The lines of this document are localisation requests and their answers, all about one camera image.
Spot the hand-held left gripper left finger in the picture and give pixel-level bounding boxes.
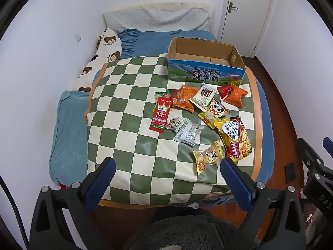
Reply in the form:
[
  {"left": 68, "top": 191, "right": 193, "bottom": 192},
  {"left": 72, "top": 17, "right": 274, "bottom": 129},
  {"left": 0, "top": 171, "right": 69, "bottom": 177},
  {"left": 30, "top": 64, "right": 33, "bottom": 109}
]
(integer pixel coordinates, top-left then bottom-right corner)
[{"left": 29, "top": 157, "right": 116, "bottom": 250}]

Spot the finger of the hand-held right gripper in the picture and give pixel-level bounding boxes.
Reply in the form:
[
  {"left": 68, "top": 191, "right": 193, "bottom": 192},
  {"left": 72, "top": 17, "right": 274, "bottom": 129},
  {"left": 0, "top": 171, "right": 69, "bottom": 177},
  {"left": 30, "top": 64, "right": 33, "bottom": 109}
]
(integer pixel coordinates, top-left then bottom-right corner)
[
  {"left": 296, "top": 137, "right": 324, "bottom": 174},
  {"left": 323, "top": 136, "right": 333, "bottom": 160}
]

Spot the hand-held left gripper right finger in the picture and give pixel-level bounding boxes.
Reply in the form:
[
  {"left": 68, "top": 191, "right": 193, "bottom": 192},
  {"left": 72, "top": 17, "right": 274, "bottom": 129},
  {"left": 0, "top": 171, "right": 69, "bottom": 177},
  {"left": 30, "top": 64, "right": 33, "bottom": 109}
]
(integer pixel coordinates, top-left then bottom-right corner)
[{"left": 220, "top": 157, "right": 306, "bottom": 250}]

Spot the brown biscuit packet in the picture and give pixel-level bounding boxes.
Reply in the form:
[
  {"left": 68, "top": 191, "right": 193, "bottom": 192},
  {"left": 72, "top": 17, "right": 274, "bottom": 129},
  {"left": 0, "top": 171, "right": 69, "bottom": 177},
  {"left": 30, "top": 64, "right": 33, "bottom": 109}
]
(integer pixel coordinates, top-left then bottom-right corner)
[{"left": 169, "top": 90, "right": 183, "bottom": 106}]

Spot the green candy packet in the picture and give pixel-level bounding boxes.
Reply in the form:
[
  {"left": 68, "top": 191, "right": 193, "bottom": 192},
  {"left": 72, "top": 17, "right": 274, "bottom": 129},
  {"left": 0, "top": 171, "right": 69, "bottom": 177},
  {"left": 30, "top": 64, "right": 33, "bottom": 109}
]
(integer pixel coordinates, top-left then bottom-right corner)
[{"left": 154, "top": 91, "right": 173, "bottom": 102}]

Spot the printed cardboard box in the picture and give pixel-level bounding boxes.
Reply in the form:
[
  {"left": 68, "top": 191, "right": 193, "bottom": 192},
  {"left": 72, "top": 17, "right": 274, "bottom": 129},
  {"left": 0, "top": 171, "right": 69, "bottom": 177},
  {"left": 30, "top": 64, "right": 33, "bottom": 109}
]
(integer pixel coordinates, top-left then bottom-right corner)
[{"left": 166, "top": 37, "right": 247, "bottom": 84}]

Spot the black floor object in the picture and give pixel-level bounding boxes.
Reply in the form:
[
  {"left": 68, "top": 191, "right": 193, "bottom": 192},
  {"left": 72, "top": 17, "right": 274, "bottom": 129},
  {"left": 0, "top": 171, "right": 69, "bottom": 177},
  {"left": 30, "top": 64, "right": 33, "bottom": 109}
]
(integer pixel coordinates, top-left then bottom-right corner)
[{"left": 284, "top": 163, "right": 296, "bottom": 184}]

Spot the yellow clear chip packet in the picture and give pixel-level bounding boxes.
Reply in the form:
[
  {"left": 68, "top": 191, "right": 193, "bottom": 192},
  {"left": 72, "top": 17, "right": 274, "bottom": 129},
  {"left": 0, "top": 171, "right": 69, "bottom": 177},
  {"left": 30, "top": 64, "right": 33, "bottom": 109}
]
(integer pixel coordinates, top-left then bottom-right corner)
[{"left": 193, "top": 140, "right": 225, "bottom": 175}]

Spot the red yellow instant noodle packet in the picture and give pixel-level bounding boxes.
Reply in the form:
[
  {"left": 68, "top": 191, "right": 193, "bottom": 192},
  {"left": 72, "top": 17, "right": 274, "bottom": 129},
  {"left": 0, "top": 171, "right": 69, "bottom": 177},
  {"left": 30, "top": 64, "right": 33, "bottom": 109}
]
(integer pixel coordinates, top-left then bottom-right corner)
[{"left": 214, "top": 117, "right": 253, "bottom": 162}]

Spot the yellow snack packet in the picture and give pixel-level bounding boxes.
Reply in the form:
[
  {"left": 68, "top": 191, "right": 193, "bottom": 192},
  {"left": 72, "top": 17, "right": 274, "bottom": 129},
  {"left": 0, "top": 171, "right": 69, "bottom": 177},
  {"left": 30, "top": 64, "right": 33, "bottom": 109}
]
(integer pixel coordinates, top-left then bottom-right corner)
[{"left": 197, "top": 111, "right": 220, "bottom": 131}]

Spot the grey white snack packet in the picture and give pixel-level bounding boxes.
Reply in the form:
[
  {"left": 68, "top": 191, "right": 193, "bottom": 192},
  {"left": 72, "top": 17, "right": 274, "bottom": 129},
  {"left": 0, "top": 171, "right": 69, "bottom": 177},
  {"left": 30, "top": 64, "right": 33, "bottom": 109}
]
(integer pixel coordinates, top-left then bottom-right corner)
[{"left": 173, "top": 118, "right": 205, "bottom": 146}]

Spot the grey fleece clothing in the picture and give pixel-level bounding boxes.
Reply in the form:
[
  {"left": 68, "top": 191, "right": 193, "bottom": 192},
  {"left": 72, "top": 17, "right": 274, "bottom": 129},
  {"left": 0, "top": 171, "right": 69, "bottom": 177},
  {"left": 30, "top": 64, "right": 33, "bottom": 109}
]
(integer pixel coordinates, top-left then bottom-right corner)
[{"left": 122, "top": 206, "right": 261, "bottom": 250}]

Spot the panda print snack packet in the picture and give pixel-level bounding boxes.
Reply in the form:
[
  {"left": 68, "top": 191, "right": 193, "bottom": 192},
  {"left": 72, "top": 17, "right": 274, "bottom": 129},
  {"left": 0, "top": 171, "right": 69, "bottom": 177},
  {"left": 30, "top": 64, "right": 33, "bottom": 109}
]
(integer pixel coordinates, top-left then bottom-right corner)
[{"left": 204, "top": 99, "right": 231, "bottom": 121}]

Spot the green white checkered mat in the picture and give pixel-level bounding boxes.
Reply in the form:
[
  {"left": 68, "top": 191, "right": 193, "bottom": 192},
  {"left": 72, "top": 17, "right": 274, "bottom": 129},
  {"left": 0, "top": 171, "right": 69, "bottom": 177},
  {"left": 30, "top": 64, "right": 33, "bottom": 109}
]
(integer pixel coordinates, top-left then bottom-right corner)
[{"left": 84, "top": 53, "right": 263, "bottom": 207}]

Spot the orange crinkled snack packet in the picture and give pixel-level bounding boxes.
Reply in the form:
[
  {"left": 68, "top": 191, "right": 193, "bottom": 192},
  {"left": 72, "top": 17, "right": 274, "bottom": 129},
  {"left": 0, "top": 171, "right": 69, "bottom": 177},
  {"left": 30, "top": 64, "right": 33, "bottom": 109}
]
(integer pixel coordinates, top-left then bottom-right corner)
[{"left": 223, "top": 84, "right": 249, "bottom": 109}]

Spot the long red sausage packet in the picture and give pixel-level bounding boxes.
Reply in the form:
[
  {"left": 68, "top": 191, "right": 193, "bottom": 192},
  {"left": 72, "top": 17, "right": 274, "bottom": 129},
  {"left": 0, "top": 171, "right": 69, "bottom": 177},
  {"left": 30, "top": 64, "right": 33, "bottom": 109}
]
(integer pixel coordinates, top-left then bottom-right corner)
[{"left": 149, "top": 97, "right": 174, "bottom": 133}]

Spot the white chocolate stick packet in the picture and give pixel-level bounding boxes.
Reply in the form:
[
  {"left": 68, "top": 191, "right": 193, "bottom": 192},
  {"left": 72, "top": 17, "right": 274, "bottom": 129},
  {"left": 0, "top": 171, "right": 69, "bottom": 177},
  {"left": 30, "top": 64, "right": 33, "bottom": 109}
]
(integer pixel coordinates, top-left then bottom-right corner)
[{"left": 189, "top": 82, "right": 217, "bottom": 111}]

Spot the small red snack packet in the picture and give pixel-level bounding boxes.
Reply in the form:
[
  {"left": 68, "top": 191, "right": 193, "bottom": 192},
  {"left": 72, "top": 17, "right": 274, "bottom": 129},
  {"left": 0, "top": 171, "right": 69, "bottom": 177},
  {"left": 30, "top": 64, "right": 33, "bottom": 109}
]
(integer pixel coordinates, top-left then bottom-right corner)
[{"left": 217, "top": 84, "right": 232, "bottom": 99}]

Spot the orange labelled snack packet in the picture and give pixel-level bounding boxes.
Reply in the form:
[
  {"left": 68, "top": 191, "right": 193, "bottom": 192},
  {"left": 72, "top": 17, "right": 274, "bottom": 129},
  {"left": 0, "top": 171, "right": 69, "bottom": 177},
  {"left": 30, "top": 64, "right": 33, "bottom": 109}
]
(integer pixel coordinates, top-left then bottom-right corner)
[{"left": 175, "top": 84, "right": 199, "bottom": 113}]

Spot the bear print pillow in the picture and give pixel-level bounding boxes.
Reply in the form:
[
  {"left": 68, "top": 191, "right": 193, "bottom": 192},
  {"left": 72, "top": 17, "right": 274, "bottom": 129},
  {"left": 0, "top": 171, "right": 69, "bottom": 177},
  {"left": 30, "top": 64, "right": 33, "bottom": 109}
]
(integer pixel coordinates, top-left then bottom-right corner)
[{"left": 72, "top": 28, "right": 123, "bottom": 93}]

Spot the white door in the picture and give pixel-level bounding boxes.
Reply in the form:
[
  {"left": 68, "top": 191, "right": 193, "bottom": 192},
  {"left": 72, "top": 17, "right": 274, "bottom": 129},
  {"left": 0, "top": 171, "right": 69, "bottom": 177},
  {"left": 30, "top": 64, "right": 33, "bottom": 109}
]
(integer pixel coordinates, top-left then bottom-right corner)
[{"left": 217, "top": 0, "right": 275, "bottom": 58}]

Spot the grey quilted pillow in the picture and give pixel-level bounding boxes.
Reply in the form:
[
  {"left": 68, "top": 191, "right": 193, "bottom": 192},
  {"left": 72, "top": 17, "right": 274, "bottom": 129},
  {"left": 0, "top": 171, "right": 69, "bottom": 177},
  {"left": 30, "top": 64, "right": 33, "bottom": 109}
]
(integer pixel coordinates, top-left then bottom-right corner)
[{"left": 103, "top": 5, "right": 211, "bottom": 35}]

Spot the cream cloth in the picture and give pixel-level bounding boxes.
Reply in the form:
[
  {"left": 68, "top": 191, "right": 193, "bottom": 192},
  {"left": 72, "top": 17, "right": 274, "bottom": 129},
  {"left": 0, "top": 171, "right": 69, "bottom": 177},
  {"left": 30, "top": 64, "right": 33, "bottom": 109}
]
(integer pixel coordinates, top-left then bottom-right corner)
[{"left": 140, "top": 1, "right": 215, "bottom": 13}]

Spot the black cable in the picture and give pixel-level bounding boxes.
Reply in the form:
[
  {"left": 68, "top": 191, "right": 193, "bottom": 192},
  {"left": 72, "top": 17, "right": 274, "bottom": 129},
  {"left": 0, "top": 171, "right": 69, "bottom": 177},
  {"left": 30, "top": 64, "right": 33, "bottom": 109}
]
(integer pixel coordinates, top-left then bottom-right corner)
[{"left": 0, "top": 174, "right": 30, "bottom": 250}]

